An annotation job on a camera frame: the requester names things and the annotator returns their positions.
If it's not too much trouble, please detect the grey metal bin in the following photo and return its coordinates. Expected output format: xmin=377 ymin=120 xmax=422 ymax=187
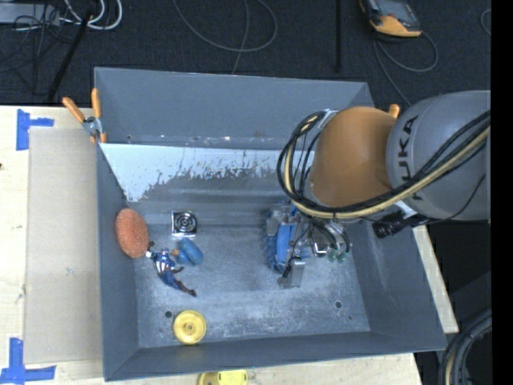
xmin=93 ymin=67 xmax=450 ymax=383

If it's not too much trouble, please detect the blue oval object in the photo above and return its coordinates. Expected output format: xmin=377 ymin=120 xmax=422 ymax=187
xmin=176 ymin=237 xmax=204 ymax=266

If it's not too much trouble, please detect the silver square ringed object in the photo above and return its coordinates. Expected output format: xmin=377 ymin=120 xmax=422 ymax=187
xmin=171 ymin=209 xmax=200 ymax=238

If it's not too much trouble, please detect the yellow round disc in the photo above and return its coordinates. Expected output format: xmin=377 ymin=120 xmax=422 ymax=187
xmin=172 ymin=310 xmax=208 ymax=346

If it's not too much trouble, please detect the blue superhero toy figure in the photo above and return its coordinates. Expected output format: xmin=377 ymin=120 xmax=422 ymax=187
xmin=144 ymin=241 xmax=198 ymax=298

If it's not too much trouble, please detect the orange oval scrubber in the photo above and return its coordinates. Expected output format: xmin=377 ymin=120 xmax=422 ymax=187
xmin=115 ymin=208 xmax=150 ymax=260

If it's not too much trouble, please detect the pale wood flat board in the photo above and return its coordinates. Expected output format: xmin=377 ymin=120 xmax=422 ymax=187
xmin=22 ymin=126 xmax=104 ymax=365

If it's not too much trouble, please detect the black cylinder on white bracket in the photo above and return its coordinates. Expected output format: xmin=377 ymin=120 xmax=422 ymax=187
xmin=372 ymin=201 xmax=418 ymax=239

